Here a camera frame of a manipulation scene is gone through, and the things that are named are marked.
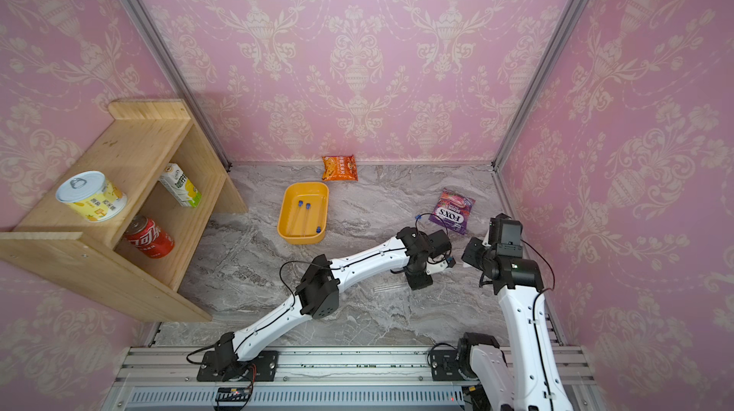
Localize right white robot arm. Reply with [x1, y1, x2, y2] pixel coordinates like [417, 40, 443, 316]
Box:
[458, 213, 573, 410]

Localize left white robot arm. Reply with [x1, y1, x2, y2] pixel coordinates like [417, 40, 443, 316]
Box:
[187, 227, 454, 382]

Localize purple candy bag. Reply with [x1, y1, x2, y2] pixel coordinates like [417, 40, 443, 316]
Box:
[429, 188, 475, 235]

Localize orange snack bag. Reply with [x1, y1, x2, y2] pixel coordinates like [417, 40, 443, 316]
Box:
[322, 155, 359, 182]

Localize yellow plastic tray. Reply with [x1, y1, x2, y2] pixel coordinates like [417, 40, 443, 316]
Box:
[277, 182, 330, 245]

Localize green white drink carton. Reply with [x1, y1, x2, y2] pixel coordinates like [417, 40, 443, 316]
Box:
[159, 162, 202, 208]

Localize red cola can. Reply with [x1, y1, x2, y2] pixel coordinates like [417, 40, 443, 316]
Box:
[123, 215, 175, 259]

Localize wooden shelf unit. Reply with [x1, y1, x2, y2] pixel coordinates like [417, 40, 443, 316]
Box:
[1, 99, 248, 322]

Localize yellow tin can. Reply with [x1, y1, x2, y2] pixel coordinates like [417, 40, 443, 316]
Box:
[55, 171, 128, 223]

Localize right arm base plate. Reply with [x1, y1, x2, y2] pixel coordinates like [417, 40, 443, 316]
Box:
[427, 346, 466, 382]

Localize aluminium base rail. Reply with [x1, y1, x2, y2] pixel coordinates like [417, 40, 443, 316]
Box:
[102, 345, 603, 411]

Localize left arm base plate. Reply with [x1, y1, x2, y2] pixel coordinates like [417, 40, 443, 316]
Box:
[197, 351, 279, 382]

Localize aluminium corner post right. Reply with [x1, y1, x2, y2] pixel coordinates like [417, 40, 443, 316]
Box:
[492, 0, 589, 173]

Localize aluminium corner post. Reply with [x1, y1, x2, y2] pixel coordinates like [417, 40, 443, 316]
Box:
[120, 0, 232, 172]
[492, 0, 589, 173]

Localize aluminium corner post left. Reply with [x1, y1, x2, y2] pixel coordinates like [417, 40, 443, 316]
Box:
[120, 0, 232, 172]

